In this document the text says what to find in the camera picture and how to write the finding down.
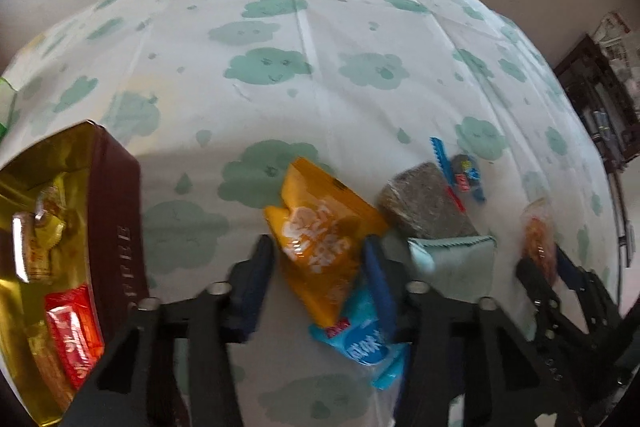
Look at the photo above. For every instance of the orange yellow snack packet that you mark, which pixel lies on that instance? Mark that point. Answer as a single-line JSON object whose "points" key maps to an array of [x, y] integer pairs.
{"points": [[320, 227]]}

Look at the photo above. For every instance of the green tissue pack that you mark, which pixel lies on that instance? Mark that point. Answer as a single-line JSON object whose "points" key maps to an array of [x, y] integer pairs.
{"points": [[5, 107]]}

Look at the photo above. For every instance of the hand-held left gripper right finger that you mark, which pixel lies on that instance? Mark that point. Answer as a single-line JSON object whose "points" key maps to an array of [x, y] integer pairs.
{"points": [[380, 282]]}

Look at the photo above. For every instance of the small blue candy packet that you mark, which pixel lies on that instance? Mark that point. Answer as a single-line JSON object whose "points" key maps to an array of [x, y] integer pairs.
{"points": [[465, 172]]}

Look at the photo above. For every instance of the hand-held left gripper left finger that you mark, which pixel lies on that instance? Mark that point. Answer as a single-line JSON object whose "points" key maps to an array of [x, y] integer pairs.
{"points": [[255, 277]]}

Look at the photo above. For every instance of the light blue snack packet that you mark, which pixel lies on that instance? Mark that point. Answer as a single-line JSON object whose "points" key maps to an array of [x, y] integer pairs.
{"points": [[360, 332]]}

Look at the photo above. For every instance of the grey speckled snack packet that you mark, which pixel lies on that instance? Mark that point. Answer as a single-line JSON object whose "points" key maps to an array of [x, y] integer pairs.
{"points": [[425, 202]]}

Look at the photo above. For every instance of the clear bag of orange sticks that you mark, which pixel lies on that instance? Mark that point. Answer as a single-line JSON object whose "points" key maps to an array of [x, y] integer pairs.
{"points": [[537, 232]]}

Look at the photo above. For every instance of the red snack packet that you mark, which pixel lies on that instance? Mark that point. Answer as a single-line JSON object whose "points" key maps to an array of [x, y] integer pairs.
{"points": [[75, 332]]}

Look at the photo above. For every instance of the stack of newspapers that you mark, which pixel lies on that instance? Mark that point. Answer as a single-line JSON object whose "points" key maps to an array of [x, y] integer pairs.
{"points": [[615, 42]]}

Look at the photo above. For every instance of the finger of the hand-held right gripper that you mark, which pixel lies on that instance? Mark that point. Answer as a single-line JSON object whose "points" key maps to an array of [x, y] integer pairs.
{"points": [[535, 287], [580, 274]]}

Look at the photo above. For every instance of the gold rectangular tin box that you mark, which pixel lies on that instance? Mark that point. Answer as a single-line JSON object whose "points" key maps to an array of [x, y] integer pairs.
{"points": [[115, 217]]}

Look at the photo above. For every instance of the dark wooden cabinet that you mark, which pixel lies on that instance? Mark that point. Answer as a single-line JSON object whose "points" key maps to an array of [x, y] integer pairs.
{"points": [[585, 72]]}

